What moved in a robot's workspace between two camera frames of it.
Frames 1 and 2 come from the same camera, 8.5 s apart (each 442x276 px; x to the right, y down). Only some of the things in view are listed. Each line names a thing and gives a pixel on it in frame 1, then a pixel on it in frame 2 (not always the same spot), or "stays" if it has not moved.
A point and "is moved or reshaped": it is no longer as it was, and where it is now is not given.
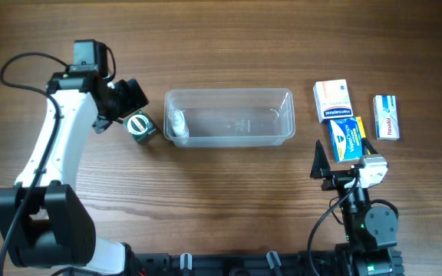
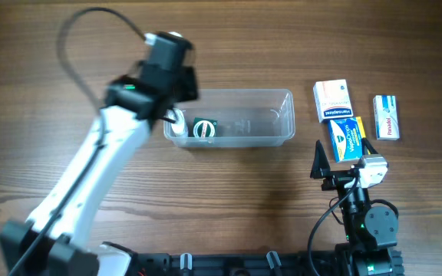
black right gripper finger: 321,165 stays
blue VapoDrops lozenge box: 347,136 stays
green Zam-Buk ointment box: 140,126 is moved or reshaped
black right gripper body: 337,179 stays
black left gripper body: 123,100 to 181,82
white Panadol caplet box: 386,117 stays
